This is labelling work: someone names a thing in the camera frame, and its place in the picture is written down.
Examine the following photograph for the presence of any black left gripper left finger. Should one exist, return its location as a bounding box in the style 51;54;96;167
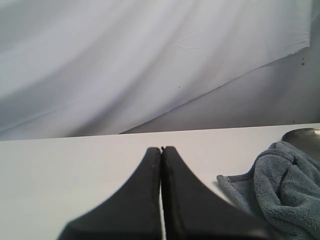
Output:
58;147;162;240

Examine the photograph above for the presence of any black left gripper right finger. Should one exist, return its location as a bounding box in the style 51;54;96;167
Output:
161;146;273;240

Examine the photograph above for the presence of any grey fleece towel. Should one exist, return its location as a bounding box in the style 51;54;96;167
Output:
216;141;320;240

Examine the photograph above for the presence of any round steel plate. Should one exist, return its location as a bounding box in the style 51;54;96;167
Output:
281;127;320;162

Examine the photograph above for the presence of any white backdrop sheet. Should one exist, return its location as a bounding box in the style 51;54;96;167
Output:
0;0;320;141

